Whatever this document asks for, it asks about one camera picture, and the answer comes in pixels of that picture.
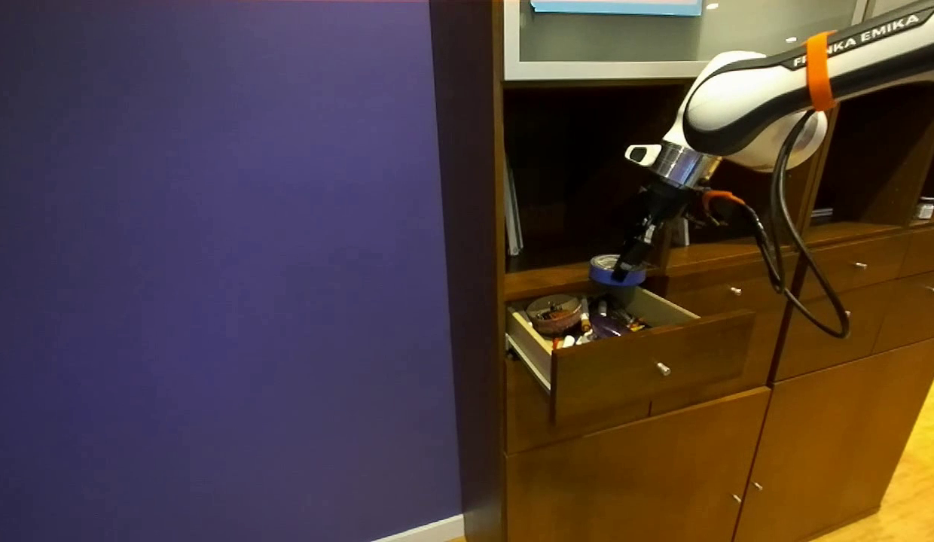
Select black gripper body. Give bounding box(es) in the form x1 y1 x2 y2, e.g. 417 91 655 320
629 178 697 252

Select orange strap on arm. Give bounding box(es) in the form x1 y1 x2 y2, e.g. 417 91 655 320
803 29 839 115

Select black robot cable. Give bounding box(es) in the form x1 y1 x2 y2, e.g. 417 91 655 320
732 103 855 343

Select thin white books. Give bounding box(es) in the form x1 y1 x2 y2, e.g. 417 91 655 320
502 164 528 259

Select dark brown wooden bookcase cabinet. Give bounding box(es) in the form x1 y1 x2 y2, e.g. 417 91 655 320
431 0 934 542

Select wooden drawer with light sides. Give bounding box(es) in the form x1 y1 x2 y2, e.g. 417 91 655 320
502 282 758 424

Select brown round drawer item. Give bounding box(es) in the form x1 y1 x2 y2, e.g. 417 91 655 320
524 293 589 340

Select light blue framed panel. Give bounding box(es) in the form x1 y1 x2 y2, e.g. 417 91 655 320
528 0 708 17

